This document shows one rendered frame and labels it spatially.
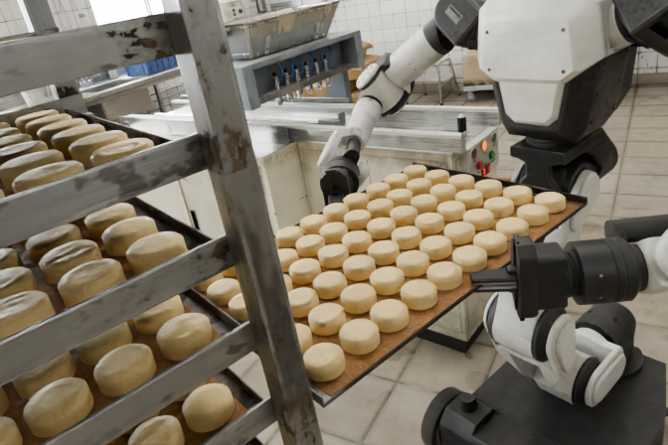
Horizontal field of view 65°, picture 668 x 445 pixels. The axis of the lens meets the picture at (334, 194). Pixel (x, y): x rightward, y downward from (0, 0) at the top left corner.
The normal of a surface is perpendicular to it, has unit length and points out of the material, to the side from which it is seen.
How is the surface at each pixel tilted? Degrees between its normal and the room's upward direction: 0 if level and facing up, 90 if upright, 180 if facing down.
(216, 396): 0
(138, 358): 0
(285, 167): 90
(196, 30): 90
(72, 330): 90
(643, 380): 0
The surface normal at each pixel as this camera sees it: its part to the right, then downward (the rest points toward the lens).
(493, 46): -0.75, 0.38
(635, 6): -0.84, -0.18
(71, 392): -0.16, -0.91
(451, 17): -0.69, 0.09
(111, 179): 0.64, 0.20
